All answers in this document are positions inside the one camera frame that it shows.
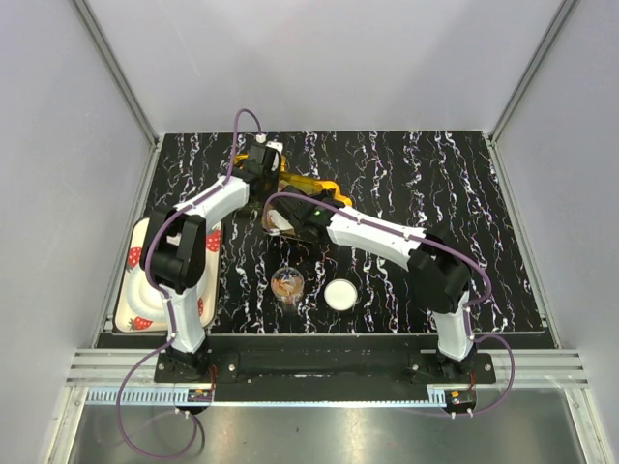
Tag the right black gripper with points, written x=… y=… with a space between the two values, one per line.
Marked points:
x=324 y=195

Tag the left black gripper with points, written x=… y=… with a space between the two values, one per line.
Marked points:
x=276 y=177

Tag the gold tin with gummies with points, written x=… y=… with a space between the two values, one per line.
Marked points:
x=293 y=185

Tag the gold tin with lollipops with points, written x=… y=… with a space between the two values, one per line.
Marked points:
x=243 y=169

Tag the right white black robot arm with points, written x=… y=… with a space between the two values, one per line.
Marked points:
x=440 y=276

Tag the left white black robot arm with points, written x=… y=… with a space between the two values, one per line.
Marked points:
x=173 y=253

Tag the clear plastic jar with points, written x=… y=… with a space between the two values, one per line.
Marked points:
x=287 y=285

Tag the white jar lid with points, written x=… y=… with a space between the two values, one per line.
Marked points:
x=340 y=294

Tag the strawberry pattern tray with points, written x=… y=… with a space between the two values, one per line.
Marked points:
x=125 y=321

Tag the black marble pattern mat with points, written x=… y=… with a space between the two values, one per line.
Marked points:
x=415 y=178

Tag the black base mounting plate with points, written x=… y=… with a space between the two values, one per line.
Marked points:
x=287 y=377

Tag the white paper plate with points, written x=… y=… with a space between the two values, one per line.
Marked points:
x=145 y=301

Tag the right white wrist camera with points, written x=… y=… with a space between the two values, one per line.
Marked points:
x=276 y=224

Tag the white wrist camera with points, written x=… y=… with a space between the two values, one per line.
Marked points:
x=269 y=153
x=276 y=224

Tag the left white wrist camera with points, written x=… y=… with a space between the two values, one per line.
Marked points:
x=269 y=153

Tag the left aluminium frame post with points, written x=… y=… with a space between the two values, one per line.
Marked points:
x=95 y=31

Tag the aluminium frame post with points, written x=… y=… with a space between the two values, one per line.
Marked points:
x=95 y=31
x=550 y=36

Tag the right aluminium frame post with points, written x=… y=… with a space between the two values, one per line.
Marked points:
x=550 y=36

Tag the aluminium rail base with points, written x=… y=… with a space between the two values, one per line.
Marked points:
x=534 y=369

